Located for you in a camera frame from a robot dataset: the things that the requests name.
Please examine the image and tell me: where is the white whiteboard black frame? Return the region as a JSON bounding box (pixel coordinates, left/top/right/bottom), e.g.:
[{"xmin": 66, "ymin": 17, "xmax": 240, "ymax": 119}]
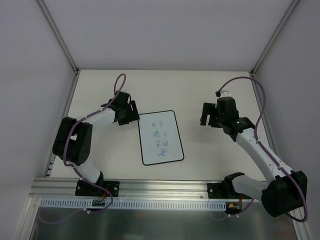
[{"xmin": 138, "ymin": 110, "xmax": 185, "ymax": 166}]

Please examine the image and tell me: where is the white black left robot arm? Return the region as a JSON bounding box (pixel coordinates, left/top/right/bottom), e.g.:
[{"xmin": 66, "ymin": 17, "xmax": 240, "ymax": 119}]
[{"xmin": 52, "ymin": 90, "xmax": 140, "ymax": 196}]

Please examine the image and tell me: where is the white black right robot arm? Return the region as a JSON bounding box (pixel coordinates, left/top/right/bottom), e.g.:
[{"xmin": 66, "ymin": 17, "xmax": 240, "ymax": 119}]
[{"xmin": 200, "ymin": 96, "xmax": 308, "ymax": 217}]

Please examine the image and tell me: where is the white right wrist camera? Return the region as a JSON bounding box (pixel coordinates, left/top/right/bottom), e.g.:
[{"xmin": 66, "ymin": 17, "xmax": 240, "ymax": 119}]
[{"xmin": 220, "ymin": 90, "xmax": 232, "ymax": 98}]

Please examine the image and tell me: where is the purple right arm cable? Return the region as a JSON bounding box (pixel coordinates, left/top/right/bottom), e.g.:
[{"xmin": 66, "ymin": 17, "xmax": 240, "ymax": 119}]
[{"xmin": 214, "ymin": 76, "xmax": 309, "ymax": 223}]

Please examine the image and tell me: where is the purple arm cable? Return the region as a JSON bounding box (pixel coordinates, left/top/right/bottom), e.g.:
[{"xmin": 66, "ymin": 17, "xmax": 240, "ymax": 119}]
[
  {"xmin": 214, "ymin": 76, "xmax": 309, "ymax": 223},
  {"xmin": 63, "ymin": 73, "xmax": 127, "ymax": 216}
]

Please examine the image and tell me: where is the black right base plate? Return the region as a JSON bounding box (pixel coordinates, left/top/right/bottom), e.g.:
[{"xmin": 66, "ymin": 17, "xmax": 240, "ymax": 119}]
[{"xmin": 206, "ymin": 182, "xmax": 251, "ymax": 200}]

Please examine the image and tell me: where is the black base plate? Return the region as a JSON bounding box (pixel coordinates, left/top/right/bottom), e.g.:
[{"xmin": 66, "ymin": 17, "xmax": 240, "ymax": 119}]
[
  {"xmin": 74, "ymin": 180, "xmax": 120, "ymax": 198},
  {"xmin": 206, "ymin": 182, "xmax": 251, "ymax": 200}
]

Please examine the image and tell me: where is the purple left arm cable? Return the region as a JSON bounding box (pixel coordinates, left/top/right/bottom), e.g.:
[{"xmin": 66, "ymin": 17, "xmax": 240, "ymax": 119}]
[{"xmin": 63, "ymin": 73, "xmax": 127, "ymax": 216}]

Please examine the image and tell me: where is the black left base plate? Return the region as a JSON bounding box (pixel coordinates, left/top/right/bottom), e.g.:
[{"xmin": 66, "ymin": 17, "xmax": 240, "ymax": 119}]
[{"xmin": 74, "ymin": 180, "xmax": 120, "ymax": 198}]

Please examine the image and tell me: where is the white slotted cable duct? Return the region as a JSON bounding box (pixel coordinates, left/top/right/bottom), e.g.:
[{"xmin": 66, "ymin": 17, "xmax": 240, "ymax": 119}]
[{"xmin": 39, "ymin": 198, "xmax": 227, "ymax": 212}]

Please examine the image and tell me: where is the aluminium front rail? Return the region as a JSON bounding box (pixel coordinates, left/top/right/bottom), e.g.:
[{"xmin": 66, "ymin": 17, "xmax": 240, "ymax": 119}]
[{"xmin": 28, "ymin": 177, "xmax": 220, "ymax": 201}]

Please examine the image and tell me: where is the right aluminium frame post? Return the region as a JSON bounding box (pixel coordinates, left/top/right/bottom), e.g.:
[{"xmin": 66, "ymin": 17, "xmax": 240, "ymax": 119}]
[{"xmin": 250, "ymin": 0, "xmax": 301, "ymax": 77}]

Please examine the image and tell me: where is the aluminium frame post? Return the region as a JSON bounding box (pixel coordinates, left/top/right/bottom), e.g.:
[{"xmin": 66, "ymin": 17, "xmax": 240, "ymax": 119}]
[
  {"xmin": 250, "ymin": 0, "xmax": 301, "ymax": 77},
  {"xmin": 35, "ymin": 0, "xmax": 79, "ymax": 74}
]

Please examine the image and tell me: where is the left aluminium frame post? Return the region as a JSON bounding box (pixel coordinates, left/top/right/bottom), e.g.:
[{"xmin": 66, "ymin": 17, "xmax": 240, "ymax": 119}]
[{"xmin": 35, "ymin": 0, "xmax": 79, "ymax": 74}]

